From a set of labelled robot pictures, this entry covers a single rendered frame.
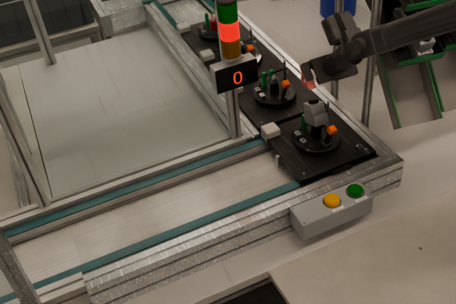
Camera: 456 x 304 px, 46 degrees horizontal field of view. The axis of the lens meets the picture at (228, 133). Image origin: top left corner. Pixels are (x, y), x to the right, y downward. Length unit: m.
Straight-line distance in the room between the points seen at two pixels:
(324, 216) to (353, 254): 0.13
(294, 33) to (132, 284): 1.34
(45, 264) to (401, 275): 0.88
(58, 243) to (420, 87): 1.09
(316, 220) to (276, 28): 1.18
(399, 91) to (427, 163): 0.24
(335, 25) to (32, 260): 0.95
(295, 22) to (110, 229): 1.31
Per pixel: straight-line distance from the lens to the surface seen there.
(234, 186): 1.51
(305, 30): 2.32
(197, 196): 1.49
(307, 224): 1.35
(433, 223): 1.53
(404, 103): 1.61
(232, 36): 1.35
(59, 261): 1.45
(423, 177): 1.64
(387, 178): 1.54
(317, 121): 1.48
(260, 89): 1.71
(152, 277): 1.35
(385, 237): 1.47
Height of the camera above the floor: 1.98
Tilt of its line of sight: 39 degrees down
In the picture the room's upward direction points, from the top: 6 degrees counter-clockwise
